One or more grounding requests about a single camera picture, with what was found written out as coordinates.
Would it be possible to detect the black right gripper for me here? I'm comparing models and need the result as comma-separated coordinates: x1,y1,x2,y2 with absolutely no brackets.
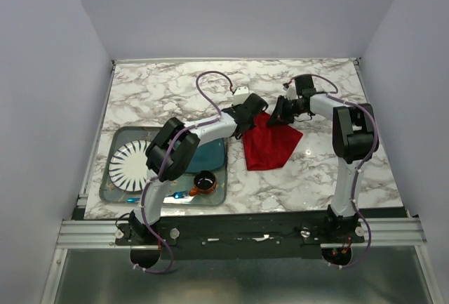
266,95,305,126

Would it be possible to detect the red cloth napkin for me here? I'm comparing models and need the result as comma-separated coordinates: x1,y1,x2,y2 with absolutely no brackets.
242,112,303,171

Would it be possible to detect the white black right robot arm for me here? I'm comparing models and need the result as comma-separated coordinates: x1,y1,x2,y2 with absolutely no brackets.
267,93,379,242

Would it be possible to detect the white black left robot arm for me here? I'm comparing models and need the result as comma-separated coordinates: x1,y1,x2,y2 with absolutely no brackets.
128,93,268,244

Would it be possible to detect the teal square plate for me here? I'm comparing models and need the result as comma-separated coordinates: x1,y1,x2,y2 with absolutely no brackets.
185,139,225,174

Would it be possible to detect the brown ceramic cup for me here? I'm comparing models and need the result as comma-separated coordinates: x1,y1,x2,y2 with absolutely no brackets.
189,171,217,197

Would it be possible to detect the white blue striped plate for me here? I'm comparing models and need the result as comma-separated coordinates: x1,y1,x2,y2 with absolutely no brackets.
108,140,150,192

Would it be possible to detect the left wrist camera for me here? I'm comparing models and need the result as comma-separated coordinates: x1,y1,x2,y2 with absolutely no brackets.
232,86,250,105

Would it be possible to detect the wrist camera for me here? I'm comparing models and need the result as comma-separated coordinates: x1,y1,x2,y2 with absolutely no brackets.
232,86,250,105
283,74,316,100

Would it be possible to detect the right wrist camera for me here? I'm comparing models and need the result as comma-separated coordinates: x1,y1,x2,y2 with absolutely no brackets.
283,74,316,100

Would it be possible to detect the blue handled utensil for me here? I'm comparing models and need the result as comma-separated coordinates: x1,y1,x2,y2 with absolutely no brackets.
126,191,189,204

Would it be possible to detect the black mounting base plate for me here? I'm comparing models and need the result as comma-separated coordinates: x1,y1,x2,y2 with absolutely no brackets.
115,211,365,260

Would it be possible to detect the aluminium frame rail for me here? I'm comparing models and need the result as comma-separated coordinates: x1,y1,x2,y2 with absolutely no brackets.
56,218,427,249

